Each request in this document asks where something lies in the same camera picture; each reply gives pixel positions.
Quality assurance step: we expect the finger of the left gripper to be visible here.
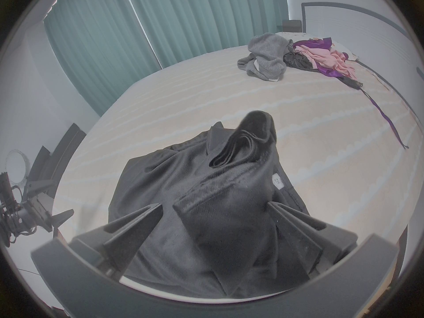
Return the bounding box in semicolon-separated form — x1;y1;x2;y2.
50;209;75;228
25;179;56;195

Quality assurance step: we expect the grey bedside table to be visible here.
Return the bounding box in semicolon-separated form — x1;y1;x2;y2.
282;19;303;33

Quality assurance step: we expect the white printed pillow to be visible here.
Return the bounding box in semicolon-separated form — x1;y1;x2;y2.
275;31;360;61

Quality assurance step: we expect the black cable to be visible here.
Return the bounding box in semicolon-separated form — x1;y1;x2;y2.
0;229;37;247

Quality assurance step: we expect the blue-green curtain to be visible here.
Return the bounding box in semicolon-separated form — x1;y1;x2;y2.
44;0;163;117
122;0;289;68

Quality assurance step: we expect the bed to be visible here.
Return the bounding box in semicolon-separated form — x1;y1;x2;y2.
53;1;424;302

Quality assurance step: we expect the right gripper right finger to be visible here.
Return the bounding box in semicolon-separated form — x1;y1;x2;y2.
267;201;359;275

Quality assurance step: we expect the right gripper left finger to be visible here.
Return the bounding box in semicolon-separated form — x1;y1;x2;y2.
68;203;163;275

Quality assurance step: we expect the black chest of drawers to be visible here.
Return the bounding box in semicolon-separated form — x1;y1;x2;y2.
25;123;87;196

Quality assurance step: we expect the grey garment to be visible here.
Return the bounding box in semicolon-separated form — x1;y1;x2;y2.
237;33;295;82

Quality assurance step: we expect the black T-shirt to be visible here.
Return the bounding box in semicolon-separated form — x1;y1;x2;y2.
108;110;312;299

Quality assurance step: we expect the pile of clothes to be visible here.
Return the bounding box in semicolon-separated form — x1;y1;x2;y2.
283;37;410;150

